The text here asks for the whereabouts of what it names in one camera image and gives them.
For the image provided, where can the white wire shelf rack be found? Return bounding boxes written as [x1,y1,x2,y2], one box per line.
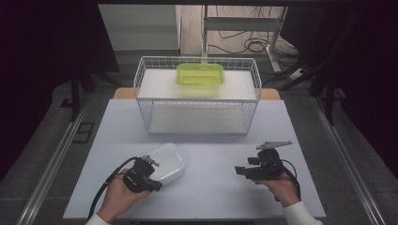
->
[132,55,263,136]

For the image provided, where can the white metal desk frame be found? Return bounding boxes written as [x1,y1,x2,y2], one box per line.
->
[201,5,289,73]

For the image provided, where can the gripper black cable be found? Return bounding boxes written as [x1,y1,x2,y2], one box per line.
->
[87,156,139,220]
[274,158,302,203]

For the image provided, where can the clear white plastic container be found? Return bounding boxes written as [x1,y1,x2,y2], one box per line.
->
[145,142,186,186]

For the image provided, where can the green translucent plastic container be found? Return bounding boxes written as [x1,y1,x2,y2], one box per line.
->
[175,63,225,97]

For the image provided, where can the white cabinet panel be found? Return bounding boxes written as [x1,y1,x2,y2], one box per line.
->
[98,4,183,53]

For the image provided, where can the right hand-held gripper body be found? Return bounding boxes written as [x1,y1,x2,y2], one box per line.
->
[250,141,294,181]

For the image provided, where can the person's right hand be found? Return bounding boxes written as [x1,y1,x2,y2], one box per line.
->
[254,172,300,209]

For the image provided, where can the black metal stand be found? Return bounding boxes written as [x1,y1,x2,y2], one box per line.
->
[59,60,121,124]
[262,12,348,127]

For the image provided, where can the aluminium rail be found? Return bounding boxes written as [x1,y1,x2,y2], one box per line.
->
[14,93,92,225]
[310,96,390,225]

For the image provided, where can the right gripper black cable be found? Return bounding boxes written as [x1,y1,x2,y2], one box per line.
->
[274,158,302,203]

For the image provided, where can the black floor cables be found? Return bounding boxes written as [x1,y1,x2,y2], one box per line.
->
[207,6,301,68]

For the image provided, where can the person's left hand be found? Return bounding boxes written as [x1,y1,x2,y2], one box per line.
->
[97,168,150,223]

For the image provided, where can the black floor bracket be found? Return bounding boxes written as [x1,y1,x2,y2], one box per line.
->
[72,121,96,144]

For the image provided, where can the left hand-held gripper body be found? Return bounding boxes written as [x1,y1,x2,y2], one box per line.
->
[122,155,161,193]

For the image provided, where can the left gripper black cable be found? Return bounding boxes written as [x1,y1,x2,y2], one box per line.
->
[87,156,139,220]

